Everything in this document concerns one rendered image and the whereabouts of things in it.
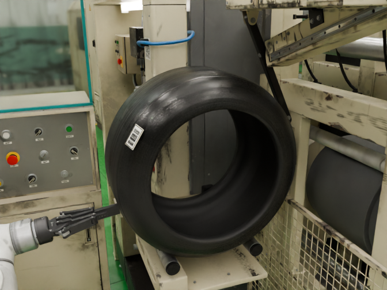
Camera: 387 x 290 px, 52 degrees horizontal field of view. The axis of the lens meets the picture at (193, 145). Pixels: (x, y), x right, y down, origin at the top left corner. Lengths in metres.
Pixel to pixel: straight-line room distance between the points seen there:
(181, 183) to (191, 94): 0.57
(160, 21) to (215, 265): 0.85
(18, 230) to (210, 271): 0.62
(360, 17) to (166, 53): 0.64
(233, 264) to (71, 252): 0.80
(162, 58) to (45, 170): 0.73
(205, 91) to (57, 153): 0.89
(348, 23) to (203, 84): 0.40
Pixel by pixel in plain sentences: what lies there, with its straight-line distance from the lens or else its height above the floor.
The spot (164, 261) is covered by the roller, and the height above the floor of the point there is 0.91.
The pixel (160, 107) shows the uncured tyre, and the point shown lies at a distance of 1.05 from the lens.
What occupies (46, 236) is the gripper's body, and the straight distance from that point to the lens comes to 1.20.
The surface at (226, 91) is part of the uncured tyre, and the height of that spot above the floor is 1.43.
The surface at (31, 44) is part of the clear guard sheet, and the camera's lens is 1.68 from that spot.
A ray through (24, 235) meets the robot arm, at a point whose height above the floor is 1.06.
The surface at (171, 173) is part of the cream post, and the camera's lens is 1.52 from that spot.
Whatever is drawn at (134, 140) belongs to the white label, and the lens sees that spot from 1.04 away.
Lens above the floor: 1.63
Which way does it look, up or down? 18 degrees down
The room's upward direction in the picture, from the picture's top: 1 degrees counter-clockwise
